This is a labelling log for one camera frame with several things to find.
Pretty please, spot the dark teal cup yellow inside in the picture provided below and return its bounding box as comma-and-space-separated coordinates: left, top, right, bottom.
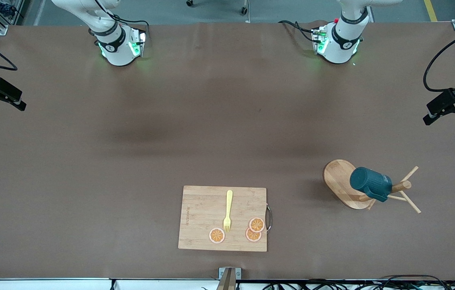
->
349, 167, 393, 203

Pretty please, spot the wooden mug rack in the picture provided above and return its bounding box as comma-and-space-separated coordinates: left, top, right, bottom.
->
323, 159, 422, 214

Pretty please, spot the bamboo cutting board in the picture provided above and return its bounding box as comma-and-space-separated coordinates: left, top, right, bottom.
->
178, 185, 273, 253

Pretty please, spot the yellow plastic fork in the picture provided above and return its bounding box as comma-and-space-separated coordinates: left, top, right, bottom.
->
223, 190, 234, 233

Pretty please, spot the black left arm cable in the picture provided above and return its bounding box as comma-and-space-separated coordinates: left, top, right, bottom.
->
423, 31, 455, 97

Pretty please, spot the black right base cable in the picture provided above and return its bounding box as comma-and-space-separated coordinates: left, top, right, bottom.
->
93, 0, 150, 33

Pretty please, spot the black base cable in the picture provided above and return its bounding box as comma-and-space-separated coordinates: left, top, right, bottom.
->
278, 20, 317, 43
93, 0, 150, 33

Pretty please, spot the black left base cable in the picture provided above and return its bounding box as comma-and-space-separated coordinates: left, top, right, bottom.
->
278, 20, 317, 43

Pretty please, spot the black floor cable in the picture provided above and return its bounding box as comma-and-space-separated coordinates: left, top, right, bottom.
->
262, 279, 351, 290
378, 274, 451, 290

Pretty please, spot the white table edge rail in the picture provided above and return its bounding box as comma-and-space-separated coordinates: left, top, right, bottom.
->
0, 277, 455, 290

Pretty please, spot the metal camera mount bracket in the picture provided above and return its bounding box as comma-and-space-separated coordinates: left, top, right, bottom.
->
216, 267, 242, 290

